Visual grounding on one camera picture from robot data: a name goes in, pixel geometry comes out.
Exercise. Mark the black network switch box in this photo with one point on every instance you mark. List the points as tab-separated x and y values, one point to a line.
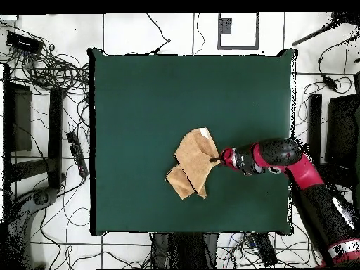
24	42

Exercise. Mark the black robot pedestal stand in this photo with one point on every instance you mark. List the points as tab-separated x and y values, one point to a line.
182	250

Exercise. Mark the black tripod pole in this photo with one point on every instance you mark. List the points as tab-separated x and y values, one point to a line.
315	34

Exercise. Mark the black metal frame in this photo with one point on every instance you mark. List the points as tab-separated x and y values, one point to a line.
54	135
314	118

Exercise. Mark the dark green table cloth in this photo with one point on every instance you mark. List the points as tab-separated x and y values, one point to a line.
135	112

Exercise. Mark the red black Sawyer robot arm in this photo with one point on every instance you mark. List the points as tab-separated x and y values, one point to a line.
306	171

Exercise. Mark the dark tripod base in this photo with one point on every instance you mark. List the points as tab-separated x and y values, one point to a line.
40	198

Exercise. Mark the tan terry towel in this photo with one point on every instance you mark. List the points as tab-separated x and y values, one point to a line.
194	160

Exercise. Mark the black power adapter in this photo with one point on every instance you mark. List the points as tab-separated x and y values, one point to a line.
329	82

